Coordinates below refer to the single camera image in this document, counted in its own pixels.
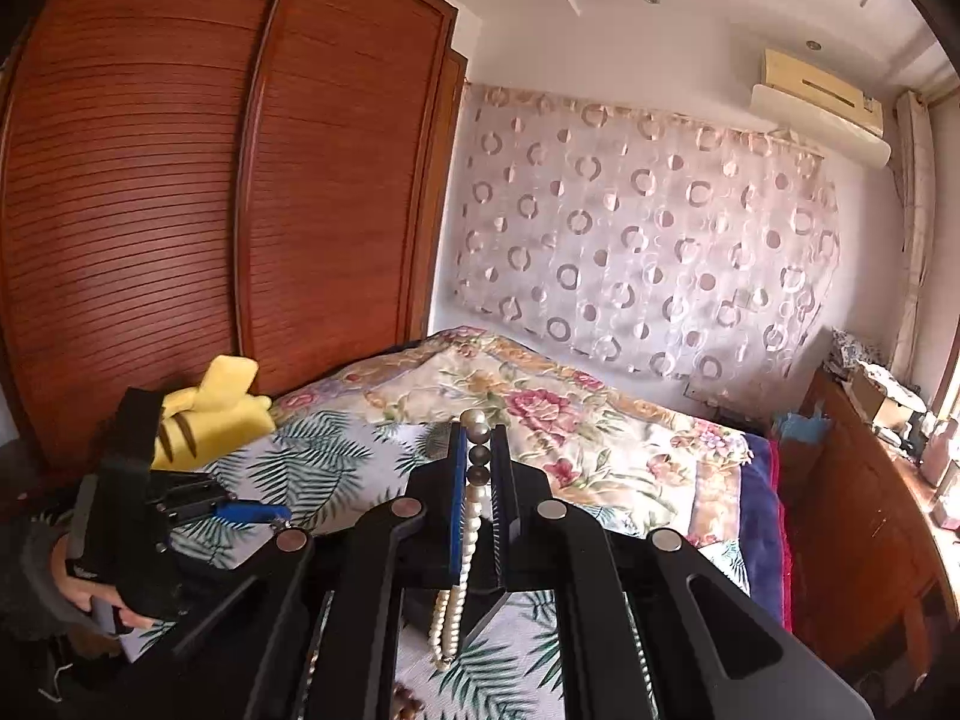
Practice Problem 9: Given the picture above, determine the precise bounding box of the leaf-print blanket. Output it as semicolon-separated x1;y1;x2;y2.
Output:
120;412;751;720

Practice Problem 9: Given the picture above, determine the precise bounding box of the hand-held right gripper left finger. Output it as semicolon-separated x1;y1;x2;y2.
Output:
135;424;466;720

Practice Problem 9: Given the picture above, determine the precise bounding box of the beige window curtain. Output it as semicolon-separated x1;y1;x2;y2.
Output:
891;90;937;395

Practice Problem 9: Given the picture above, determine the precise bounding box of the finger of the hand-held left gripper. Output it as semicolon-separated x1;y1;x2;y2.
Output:
161;501;293;533
148;478;230;520

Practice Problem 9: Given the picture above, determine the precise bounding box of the wall air conditioner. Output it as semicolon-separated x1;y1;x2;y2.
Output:
750;49;893;170

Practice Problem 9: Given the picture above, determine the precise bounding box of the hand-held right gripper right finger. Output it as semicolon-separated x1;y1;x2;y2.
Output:
457;426;871;720

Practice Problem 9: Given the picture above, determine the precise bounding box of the sheer circle-pattern curtain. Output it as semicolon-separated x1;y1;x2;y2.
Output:
448;82;841;383

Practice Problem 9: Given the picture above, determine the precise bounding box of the person's left hand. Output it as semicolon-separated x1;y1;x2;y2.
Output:
51;542;162;635

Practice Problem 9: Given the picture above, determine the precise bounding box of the wooden cabinet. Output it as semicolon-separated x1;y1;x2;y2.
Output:
780;367;960;691

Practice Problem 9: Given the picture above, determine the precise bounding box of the white pearl necklace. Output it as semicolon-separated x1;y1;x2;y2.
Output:
426;409;496;674

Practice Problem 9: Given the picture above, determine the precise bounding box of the blue blanket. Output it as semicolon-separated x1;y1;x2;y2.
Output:
741;431;796;631

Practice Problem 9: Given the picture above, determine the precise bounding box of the wooden slatted wardrobe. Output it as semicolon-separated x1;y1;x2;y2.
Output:
0;0;470;485

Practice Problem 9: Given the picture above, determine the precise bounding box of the yellow plush toy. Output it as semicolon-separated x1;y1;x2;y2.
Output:
154;355;275;470

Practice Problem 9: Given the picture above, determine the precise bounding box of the floral quilt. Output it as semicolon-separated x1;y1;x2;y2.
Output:
270;326;758;593

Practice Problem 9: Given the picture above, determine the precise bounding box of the brown wooden bead bracelet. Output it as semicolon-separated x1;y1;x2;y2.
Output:
390;679;430;720

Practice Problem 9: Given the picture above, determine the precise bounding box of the person's left forearm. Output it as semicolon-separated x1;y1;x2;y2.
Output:
0;514;98;720

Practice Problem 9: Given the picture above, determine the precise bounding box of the patterned folded cloth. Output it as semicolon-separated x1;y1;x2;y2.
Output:
829;328;886;376

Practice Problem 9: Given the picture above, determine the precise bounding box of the blue plastic bag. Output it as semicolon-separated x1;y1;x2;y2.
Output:
772;409;832;452

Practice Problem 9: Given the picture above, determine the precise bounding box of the cardboard box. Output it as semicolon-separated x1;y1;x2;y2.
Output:
844;364;927;436

